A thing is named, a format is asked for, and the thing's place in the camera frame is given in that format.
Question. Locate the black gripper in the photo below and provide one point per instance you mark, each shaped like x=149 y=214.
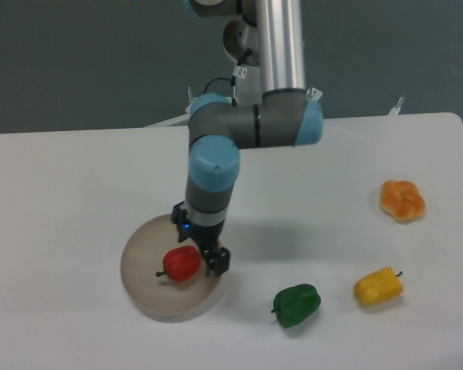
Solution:
x=205 y=230

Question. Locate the red toy bell pepper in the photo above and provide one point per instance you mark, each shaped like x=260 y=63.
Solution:
x=181 y=263

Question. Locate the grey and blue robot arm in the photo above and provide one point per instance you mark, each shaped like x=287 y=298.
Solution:
x=219 y=127

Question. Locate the beige round plate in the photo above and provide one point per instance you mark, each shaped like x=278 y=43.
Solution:
x=160 y=297

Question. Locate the green toy bell pepper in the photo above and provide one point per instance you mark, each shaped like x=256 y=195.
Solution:
x=295 y=304

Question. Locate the yellow toy bell pepper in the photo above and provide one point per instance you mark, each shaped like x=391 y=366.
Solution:
x=378 y=287

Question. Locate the orange knotted bread roll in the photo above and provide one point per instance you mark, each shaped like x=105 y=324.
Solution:
x=401 y=199

